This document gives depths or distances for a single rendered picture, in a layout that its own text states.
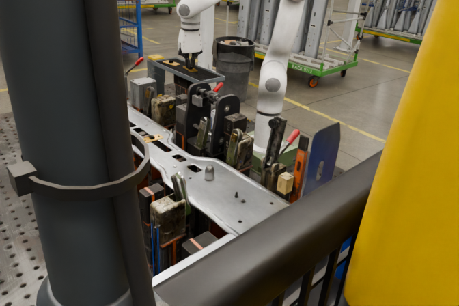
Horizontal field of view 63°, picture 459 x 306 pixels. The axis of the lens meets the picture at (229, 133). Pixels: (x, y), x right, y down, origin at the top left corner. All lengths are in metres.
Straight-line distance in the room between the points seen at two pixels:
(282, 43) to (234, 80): 2.79
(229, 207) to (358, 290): 0.91
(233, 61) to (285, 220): 4.13
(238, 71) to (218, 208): 3.37
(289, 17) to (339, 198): 1.44
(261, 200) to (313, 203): 0.93
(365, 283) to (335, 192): 0.05
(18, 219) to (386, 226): 1.55
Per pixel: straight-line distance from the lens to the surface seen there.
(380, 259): 0.18
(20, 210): 1.69
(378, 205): 0.17
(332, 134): 0.84
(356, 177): 0.22
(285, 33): 1.62
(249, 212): 1.07
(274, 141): 1.15
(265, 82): 1.61
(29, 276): 1.41
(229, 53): 4.27
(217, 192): 1.14
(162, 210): 1.00
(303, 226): 0.18
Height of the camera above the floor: 1.66
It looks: 26 degrees down
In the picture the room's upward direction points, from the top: 4 degrees clockwise
